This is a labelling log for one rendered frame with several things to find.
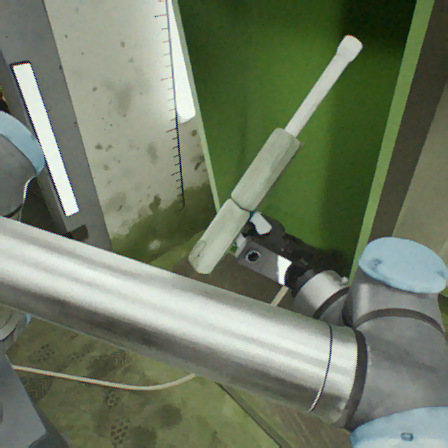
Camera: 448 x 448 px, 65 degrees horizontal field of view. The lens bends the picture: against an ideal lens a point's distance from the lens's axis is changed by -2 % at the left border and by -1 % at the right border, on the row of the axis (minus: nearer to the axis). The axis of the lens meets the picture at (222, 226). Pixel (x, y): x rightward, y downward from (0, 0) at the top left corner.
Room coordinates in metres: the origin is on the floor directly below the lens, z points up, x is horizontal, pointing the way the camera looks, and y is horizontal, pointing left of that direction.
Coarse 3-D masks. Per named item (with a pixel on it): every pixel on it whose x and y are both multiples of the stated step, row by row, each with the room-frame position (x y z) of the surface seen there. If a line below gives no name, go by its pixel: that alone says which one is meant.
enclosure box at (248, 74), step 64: (192, 0) 1.08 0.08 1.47; (256, 0) 1.30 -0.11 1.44; (320, 0) 1.15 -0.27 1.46; (384, 0) 1.04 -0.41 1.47; (192, 64) 1.07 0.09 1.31; (256, 64) 1.32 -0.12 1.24; (320, 64) 1.17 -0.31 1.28; (384, 64) 1.04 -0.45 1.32; (256, 128) 1.33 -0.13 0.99; (320, 128) 1.20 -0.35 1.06; (384, 128) 1.05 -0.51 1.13; (320, 192) 1.23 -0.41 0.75; (384, 192) 0.72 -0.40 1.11; (320, 256) 1.10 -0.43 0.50
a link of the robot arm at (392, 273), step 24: (384, 240) 0.31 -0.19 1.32; (408, 240) 0.31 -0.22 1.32; (360, 264) 0.28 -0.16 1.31; (384, 264) 0.26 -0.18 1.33; (408, 264) 0.26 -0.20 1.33; (432, 264) 0.27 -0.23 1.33; (360, 288) 0.26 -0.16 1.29; (384, 288) 0.24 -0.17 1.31; (408, 288) 0.23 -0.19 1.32; (432, 288) 0.23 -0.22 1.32; (360, 312) 0.23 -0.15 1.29; (432, 312) 0.21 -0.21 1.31
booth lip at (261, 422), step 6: (222, 384) 0.74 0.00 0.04; (228, 390) 0.72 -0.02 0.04; (234, 390) 0.72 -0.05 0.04; (234, 396) 0.69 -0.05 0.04; (240, 396) 0.69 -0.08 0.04; (240, 402) 0.66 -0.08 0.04; (246, 402) 0.66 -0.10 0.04; (246, 408) 0.64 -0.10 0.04; (252, 408) 0.64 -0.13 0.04; (252, 414) 0.61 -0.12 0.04; (258, 414) 0.61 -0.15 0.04; (258, 420) 0.59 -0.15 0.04; (264, 420) 0.59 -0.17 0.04; (264, 426) 0.57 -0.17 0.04; (270, 426) 0.57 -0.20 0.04; (270, 432) 0.54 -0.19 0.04; (276, 432) 0.54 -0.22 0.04; (276, 438) 0.52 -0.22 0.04; (282, 438) 0.52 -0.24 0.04; (282, 444) 0.50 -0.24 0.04; (288, 444) 0.50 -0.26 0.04
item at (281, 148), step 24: (360, 48) 0.62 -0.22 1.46; (336, 72) 0.60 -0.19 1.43; (312, 96) 0.59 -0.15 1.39; (288, 144) 0.55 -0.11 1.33; (264, 168) 0.53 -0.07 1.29; (240, 192) 0.53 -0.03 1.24; (264, 192) 0.53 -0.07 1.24; (216, 216) 0.52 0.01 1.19; (240, 216) 0.50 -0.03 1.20; (216, 240) 0.48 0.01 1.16; (264, 240) 0.54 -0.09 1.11; (192, 264) 0.48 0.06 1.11; (216, 264) 0.48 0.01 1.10
